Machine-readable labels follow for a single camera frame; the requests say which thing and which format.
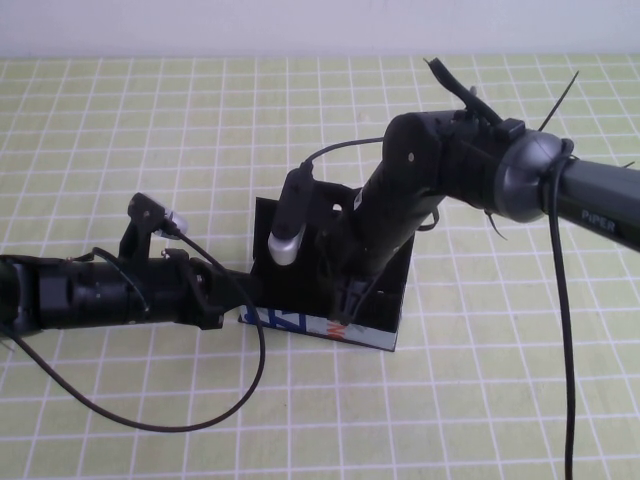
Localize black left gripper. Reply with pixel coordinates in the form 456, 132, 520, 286
143, 247, 262, 332

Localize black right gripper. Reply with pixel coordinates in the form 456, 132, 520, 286
313, 198, 382, 325

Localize black glasses case printed sides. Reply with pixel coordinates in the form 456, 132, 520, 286
238, 196, 416, 354

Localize black zip tie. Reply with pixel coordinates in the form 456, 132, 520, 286
541, 71, 582, 132
481, 208, 509, 242

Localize green white-grid tablecloth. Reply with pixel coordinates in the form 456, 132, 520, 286
0, 53, 640, 480

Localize black left camera cable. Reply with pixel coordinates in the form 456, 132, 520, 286
0, 229, 267, 432

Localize black camera cable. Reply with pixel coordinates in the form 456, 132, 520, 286
0, 229, 267, 432
299, 138, 389, 174

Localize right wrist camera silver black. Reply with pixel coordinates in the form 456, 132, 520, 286
267, 167, 315, 266

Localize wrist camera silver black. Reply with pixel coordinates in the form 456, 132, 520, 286
267, 167, 315, 266
128, 193, 190, 237

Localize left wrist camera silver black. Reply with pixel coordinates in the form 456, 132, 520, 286
128, 193, 190, 237

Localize black right camera mount bracket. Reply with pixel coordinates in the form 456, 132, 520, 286
309, 182, 364, 236

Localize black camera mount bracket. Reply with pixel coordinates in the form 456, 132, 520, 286
309, 182, 364, 236
118, 214, 164, 271

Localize black left camera mount bracket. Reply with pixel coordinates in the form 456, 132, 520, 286
118, 214, 164, 271

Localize black right camera cable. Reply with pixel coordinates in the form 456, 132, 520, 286
299, 138, 389, 174

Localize black cable hanging from arm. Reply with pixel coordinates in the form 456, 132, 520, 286
547, 159, 579, 480

